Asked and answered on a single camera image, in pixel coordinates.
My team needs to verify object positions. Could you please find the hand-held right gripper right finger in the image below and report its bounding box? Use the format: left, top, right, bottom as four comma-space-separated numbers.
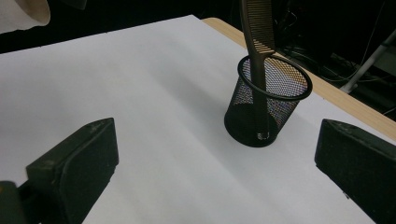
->
314, 119, 396, 224

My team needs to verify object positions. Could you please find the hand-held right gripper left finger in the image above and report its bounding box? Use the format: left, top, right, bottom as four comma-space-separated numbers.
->
25, 117, 120, 224

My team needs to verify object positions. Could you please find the black mesh pen holder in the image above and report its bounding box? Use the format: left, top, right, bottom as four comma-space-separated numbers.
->
223, 54, 314, 148

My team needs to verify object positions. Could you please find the white paper sheet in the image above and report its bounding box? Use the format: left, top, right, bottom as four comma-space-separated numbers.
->
0, 14, 396, 224

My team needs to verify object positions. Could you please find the floor cables bundle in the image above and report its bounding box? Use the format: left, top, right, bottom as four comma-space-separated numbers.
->
278, 8, 396, 117

